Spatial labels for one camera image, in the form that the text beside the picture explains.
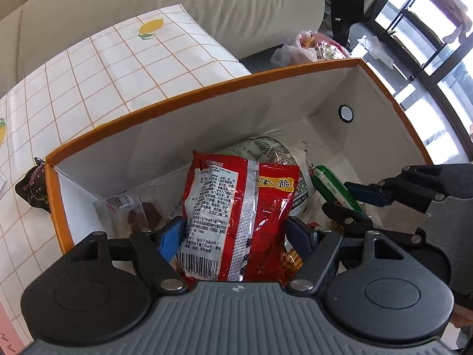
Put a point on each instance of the green and clear snack bag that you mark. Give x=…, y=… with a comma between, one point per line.
x=269, y=148

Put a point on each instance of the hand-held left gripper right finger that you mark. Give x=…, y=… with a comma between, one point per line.
x=301, y=236

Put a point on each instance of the small clear snack packet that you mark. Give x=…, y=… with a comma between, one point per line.
x=147, y=212

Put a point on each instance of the orange storage box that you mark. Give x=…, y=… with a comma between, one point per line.
x=221, y=118

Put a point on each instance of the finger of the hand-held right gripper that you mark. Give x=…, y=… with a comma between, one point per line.
x=369, y=194
x=351, y=220

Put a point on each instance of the red snack bag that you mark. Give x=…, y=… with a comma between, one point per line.
x=258, y=210

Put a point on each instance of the black snack packet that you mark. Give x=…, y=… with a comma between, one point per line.
x=33, y=188

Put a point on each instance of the pink plastic bag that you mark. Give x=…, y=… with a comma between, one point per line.
x=295, y=51

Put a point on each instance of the pink printed cloth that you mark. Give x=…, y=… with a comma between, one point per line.
x=7, y=332

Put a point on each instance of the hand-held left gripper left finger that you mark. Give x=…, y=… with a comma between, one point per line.
x=170, y=238

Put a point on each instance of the black metal rack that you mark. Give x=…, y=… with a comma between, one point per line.
x=410, y=7

